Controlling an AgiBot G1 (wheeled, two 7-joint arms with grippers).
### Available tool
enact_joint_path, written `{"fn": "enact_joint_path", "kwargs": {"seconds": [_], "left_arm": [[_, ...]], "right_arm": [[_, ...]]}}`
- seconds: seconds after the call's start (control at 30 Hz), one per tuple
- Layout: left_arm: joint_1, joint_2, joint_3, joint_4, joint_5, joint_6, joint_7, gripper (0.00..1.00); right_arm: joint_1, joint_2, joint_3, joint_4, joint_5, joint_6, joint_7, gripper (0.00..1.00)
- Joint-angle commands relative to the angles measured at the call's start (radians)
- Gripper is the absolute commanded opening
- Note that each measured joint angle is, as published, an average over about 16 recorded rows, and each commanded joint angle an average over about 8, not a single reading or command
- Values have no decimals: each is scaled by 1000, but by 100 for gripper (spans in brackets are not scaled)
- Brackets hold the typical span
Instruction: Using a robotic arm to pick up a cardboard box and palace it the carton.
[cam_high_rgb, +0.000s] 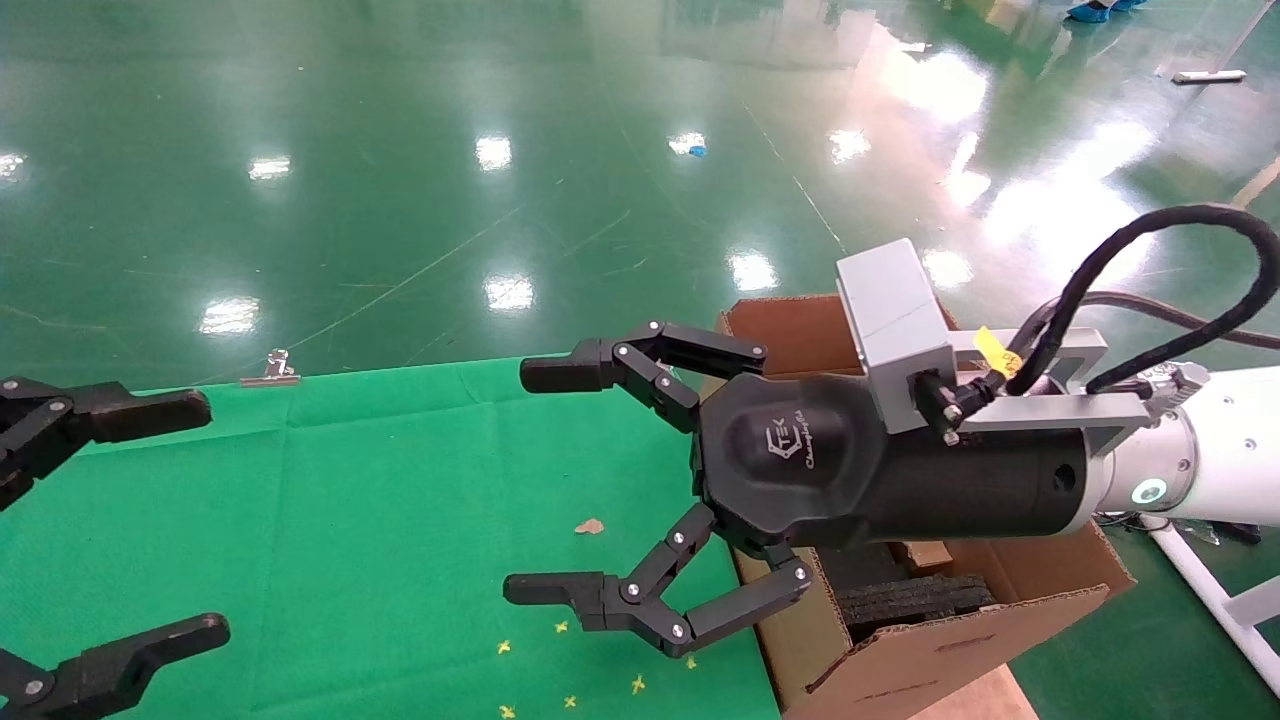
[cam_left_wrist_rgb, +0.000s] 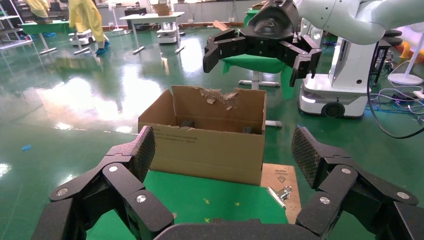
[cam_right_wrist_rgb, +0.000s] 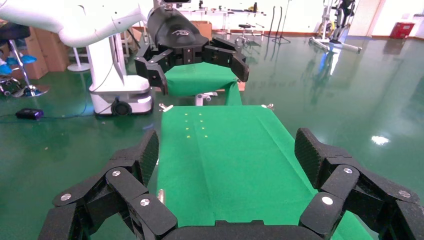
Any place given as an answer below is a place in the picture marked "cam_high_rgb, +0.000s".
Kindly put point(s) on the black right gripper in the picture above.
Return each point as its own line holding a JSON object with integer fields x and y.
{"x": 850, "y": 480}

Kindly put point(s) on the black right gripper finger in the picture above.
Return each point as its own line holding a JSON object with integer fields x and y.
{"x": 560, "y": 590}
{"x": 570, "y": 372}

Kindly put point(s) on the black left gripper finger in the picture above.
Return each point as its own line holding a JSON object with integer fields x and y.
{"x": 120, "y": 412}
{"x": 110, "y": 675}

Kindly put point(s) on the small brown cardboard piece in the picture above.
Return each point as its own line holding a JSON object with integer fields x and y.
{"x": 925, "y": 555}

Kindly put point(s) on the small cardboard scrap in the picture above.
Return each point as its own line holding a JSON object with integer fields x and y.
{"x": 590, "y": 527}

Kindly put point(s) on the large open cardboard carton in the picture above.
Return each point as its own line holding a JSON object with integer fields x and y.
{"x": 900, "y": 670}

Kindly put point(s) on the black foam bar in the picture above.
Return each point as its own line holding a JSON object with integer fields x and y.
{"x": 915, "y": 603}

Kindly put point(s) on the silver binder clip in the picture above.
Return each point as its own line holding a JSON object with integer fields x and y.
{"x": 272, "y": 376}

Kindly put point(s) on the green tablecloth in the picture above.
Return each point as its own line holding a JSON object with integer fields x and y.
{"x": 350, "y": 520}

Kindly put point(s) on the blue shoe cover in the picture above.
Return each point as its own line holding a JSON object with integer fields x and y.
{"x": 1130, "y": 5}
{"x": 1088, "y": 12}

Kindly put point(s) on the white table leg with foot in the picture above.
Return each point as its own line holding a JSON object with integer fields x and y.
{"x": 1210, "y": 77}

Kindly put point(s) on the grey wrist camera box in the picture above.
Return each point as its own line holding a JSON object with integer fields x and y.
{"x": 895, "y": 330}

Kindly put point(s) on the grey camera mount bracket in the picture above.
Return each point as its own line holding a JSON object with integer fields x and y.
{"x": 1060, "y": 410}

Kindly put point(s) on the white tube frame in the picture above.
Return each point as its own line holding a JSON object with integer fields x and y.
{"x": 1200, "y": 580}

